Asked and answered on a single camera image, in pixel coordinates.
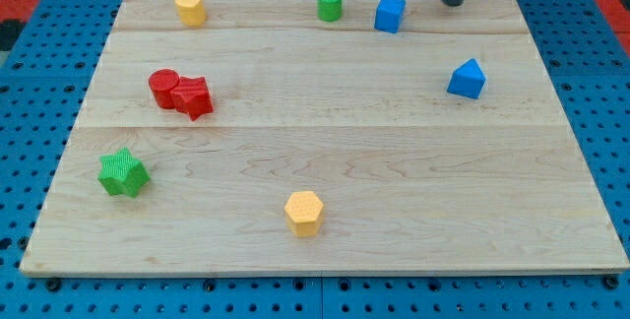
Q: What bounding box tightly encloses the blue cube block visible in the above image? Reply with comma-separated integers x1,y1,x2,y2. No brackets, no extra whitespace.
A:
374,0,406,33

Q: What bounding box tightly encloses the blue triangle block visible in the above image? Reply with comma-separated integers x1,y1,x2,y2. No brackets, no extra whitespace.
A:
447,59,486,99

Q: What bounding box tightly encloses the yellow hexagon block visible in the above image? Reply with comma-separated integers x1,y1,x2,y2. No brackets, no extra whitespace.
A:
283,191,324,237

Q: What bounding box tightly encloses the light wooden board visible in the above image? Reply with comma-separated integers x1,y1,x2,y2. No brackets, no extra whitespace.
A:
21,0,629,278

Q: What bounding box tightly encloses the red star block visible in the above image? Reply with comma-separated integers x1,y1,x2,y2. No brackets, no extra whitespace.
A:
170,77,214,121

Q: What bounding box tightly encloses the green cylinder block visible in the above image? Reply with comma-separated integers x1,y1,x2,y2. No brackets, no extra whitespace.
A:
317,0,343,22

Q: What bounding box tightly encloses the red cylinder block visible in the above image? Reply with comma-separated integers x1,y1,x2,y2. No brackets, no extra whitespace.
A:
148,69,179,109

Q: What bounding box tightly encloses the yellow heart block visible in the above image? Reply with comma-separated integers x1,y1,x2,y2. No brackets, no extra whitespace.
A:
174,0,207,27

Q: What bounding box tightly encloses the green star block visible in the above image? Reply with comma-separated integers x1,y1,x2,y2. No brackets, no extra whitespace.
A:
97,148,151,198

